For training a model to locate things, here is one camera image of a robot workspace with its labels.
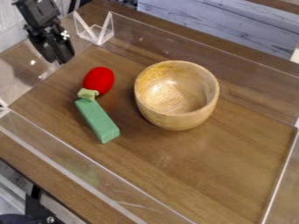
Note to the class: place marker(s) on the green rectangular block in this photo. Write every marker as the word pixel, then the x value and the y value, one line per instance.
pixel 97 119

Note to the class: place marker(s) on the wooden bowl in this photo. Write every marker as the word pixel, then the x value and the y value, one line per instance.
pixel 176 94

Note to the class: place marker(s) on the red plush strawberry toy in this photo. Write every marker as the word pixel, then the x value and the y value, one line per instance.
pixel 96 83

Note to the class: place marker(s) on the clear acrylic tray wall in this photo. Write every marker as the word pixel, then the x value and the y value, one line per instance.
pixel 215 174

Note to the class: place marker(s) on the clear acrylic corner bracket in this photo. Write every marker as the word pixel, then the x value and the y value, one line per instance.
pixel 96 34

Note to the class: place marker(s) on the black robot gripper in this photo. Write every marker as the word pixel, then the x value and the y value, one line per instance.
pixel 40 14

